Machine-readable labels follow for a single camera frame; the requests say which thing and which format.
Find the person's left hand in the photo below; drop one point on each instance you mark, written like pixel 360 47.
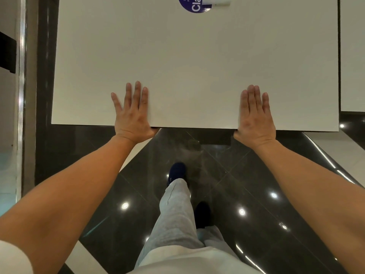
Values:
pixel 132 119

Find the person's right hand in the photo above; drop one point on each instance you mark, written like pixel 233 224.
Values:
pixel 256 125

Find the person's right thumb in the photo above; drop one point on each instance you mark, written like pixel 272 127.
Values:
pixel 237 133

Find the person's left thumb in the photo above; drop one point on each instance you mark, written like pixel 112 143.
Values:
pixel 154 131

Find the person's left little finger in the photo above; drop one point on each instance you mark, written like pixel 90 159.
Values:
pixel 116 102

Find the person's left middle finger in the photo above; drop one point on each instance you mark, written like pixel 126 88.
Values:
pixel 137 92

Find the person's right little finger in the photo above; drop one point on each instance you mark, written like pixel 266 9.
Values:
pixel 266 102

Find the person's right middle finger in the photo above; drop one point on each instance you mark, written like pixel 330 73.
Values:
pixel 251 96

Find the person's right forearm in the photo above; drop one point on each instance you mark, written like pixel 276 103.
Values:
pixel 313 188

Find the person's left forearm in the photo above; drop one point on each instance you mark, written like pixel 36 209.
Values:
pixel 71 194

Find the dark blue shoe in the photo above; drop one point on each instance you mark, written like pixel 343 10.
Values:
pixel 202 214
pixel 176 171

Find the grey trousers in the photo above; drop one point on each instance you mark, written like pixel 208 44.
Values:
pixel 175 219

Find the white paper label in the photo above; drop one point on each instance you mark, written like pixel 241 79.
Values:
pixel 218 0

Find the round purple sticker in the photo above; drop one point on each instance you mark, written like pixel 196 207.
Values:
pixel 189 5

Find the white shirt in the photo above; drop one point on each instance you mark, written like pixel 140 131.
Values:
pixel 199 262

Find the metal door frame strip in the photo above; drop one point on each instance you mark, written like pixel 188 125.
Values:
pixel 25 96

